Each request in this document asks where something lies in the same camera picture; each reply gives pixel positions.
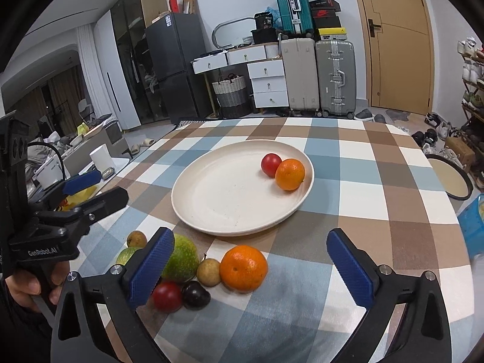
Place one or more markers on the teal suitcase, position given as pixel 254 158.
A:
pixel 291 3

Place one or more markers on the black bag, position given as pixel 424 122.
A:
pixel 264 30

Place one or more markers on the silver suitcase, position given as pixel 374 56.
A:
pixel 334 79

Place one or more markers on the grey slipper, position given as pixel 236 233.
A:
pixel 363 114
pixel 380 118

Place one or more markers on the black shoe box red logo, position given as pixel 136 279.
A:
pixel 326 13

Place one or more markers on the grey door mat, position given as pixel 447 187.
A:
pixel 397 114

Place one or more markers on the person's left hand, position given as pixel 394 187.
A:
pixel 20 291

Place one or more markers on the oval metal-framed mirror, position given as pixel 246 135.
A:
pixel 227 24

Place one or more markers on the woven laundry basket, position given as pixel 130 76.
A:
pixel 231 96

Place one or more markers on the grey storage box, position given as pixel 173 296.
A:
pixel 87 147

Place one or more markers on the wooden shoe rack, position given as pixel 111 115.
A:
pixel 472 94

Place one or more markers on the white and glass wardrobe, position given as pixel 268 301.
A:
pixel 121 68

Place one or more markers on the green yellow guava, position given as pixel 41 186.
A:
pixel 124 256
pixel 183 261

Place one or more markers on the cream round plate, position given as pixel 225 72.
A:
pixel 227 196

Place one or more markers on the brown longan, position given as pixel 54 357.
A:
pixel 208 272

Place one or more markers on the wooden door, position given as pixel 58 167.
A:
pixel 393 45

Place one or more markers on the brown kiwi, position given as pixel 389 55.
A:
pixel 136 239

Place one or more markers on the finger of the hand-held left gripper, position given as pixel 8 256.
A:
pixel 106 202
pixel 81 182

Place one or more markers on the black refrigerator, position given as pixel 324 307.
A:
pixel 174 64

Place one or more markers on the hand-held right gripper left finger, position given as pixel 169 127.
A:
pixel 151 268

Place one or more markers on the pair of beige slippers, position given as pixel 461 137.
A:
pixel 143 145

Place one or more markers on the blue plastic basket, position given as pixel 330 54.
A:
pixel 472 227

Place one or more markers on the blue plastic bag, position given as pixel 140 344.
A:
pixel 273 13

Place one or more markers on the beige suitcase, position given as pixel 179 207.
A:
pixel 299 75

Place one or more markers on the round black-rimmed stool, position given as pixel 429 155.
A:
pixel 448 177

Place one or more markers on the pile of shoes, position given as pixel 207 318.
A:
pixel 435 128

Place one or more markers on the cardboard box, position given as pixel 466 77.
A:
pixel 189 3

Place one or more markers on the orange tangerine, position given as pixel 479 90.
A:
pixel 290 174
pixel 244 268

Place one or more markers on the yellow plastic bag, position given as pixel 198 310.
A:
pixel 81 196

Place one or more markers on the yellow black shoe box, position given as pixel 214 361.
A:
pixel 332 34

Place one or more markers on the dark purple plum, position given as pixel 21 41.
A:
pixel 196 295

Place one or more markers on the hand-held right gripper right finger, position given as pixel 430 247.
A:
pixel 349 268

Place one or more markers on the white drawer desk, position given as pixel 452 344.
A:
pixel 268 83

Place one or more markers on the striped rug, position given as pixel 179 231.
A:
pixel 189 121

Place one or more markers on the red tomato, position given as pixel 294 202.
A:
pixel 167 297
pixel 269 163

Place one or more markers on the white cylindrical bin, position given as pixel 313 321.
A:
pixel 102 158

